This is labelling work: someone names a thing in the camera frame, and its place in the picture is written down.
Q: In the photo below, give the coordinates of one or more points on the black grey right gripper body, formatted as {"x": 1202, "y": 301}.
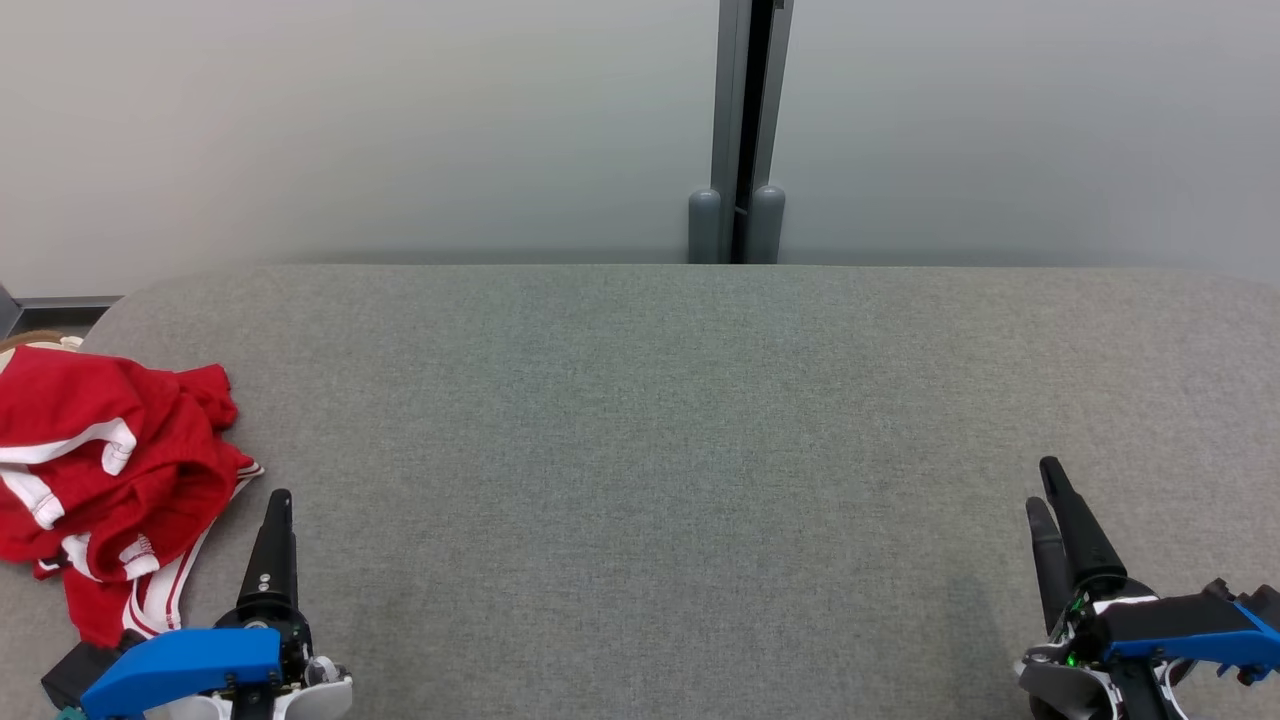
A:
{"x": 1065, "y": 685}

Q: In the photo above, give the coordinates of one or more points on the cream perforated laundry basket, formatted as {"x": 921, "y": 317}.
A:
{"x": 35, "y": 342}

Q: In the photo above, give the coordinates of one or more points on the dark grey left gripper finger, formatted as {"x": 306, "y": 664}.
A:
{"x": 272, "y": 560}

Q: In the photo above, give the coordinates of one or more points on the dark grey skirting rail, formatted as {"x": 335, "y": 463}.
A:
{"x": 60, "y": 303}

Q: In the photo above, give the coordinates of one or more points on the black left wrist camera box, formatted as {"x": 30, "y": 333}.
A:
{"x": 75, "y": 675}

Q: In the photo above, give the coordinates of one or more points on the red t-shirt with black lettering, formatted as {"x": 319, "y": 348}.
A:
{"x": 150, "y": 440}

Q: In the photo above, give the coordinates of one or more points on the grey vertical partition frame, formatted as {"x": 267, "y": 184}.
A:
{"x": 735, "y": 100}

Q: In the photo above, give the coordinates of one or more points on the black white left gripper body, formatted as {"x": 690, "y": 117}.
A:
{"x": 296, "y": 650}

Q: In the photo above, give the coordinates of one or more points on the grey rounded post foot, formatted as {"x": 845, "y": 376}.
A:
{"x": 768, "y": 228}
{"x": 704, "y": 230}

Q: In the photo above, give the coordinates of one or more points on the red garment with white-striped hem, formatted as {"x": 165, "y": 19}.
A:
{"x": 165, "y": 592}

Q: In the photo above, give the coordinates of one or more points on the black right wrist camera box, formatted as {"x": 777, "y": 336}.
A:
{"x": 1258, "y": 600}

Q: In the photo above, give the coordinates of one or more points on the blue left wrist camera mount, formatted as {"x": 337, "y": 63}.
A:
{"x": 180, "y": 665}

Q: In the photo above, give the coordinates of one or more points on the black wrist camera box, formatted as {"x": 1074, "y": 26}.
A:
{"x": 75, "y": 675}
{"x": 1258, "y": 600}

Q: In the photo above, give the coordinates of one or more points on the blue black right wrist camera mount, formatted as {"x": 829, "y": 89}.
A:
{"x": 1190, "y": 632}

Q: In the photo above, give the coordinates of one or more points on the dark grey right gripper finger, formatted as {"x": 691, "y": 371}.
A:
{"x": 1047, "y": 560}
{"x": 1085, "y": 540}

